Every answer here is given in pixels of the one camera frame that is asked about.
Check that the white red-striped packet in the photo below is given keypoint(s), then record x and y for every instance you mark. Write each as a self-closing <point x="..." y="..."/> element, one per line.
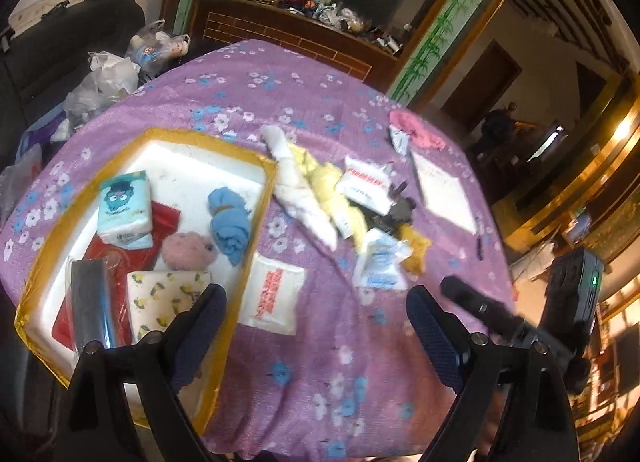
<point x="367" y="185"/>

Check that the white red-text wipe pack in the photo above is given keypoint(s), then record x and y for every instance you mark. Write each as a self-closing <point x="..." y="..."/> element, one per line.
<point x="271" y="295"/>

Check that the plastic bags pile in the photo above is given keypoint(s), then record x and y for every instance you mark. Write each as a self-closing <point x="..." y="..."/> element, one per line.
<point x="113" y="78"/>

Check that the white blue-print packet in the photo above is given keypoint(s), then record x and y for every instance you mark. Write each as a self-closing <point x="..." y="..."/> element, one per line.
<point x="378" y="267"/>

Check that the pink cloth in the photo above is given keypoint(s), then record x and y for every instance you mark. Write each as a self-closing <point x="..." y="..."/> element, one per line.
<point x="418" y="134"/>

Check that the black electric motor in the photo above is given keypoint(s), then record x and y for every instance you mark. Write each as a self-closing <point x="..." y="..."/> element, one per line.
<point x="400" y="212"/>

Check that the black blue rolled pack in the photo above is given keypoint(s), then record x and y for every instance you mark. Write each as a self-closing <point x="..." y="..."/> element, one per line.
<point x="89" y="304"/>

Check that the blue towel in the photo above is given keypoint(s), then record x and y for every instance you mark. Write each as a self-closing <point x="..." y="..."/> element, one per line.
<point x="230" y="223"/>

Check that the yellow snack bag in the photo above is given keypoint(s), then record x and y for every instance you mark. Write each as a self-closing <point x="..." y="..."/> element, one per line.
<point x="419" y="244"/>

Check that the yellow-rimmed white foam box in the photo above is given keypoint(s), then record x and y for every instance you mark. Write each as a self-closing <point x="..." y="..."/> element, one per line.
<point x="55" y="225"/>

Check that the blue cartoon tissue pack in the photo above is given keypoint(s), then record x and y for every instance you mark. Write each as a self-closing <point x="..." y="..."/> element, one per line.
<point x="125" y="212"/>

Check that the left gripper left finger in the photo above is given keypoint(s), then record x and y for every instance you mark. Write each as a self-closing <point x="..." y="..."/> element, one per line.
<point x="197" y="329"/>

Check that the red bag in box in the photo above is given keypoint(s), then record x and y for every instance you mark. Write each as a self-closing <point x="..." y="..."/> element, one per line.
<point x="121" y="262"/>

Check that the white paper sheets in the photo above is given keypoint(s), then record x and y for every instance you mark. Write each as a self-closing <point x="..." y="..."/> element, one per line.
<point x="443" y="194"/>

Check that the pink plush toy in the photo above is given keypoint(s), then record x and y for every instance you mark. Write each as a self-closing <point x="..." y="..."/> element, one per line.
<point x="188" y="251"/>

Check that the white and yellow plush towel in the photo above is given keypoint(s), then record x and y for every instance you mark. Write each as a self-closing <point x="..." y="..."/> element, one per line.
<point x="308" y="192"/>

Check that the small crumpled white packet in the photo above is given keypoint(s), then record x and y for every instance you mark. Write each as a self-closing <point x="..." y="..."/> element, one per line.
<point x="399" y="139"/>

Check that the purple floral tablecloth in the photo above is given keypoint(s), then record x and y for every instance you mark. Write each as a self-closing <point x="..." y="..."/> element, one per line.
<point x="353" y="380"/>

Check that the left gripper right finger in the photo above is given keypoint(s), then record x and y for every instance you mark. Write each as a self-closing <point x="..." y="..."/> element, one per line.
<point x="442" y="336"/>

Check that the black leather sofa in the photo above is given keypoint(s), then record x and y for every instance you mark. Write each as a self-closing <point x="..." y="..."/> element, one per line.
<point x="40" y="66"/>

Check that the lemon-print tissue pack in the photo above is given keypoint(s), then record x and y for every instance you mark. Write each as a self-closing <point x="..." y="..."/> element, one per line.
<point x="162" y="299"/>

